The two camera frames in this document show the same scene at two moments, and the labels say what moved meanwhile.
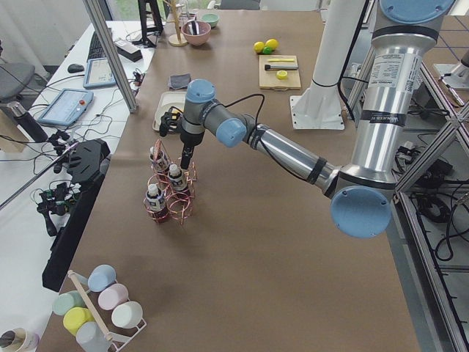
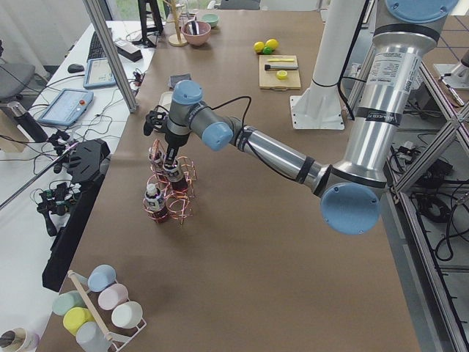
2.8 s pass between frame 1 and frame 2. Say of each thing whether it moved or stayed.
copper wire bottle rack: stayed
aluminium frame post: stayed
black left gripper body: moved
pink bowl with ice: stayed
